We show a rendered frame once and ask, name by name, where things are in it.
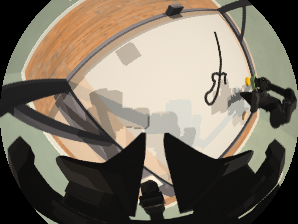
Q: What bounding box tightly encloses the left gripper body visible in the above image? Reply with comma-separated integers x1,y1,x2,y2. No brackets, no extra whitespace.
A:
250,88,272,113

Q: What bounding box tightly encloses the tan wooden disc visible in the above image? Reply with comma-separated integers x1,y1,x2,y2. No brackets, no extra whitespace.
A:
242,111,248,121

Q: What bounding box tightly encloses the black knotted rope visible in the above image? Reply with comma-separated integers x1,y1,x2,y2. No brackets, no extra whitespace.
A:
205,34,227,105

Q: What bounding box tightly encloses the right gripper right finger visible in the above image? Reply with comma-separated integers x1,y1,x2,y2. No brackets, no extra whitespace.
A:
163,133,254,214

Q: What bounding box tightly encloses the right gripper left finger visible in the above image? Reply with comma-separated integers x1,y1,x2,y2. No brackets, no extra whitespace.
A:
56,132,146,217

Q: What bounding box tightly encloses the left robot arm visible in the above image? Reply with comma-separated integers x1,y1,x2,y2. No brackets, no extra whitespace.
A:
254,76,297,129

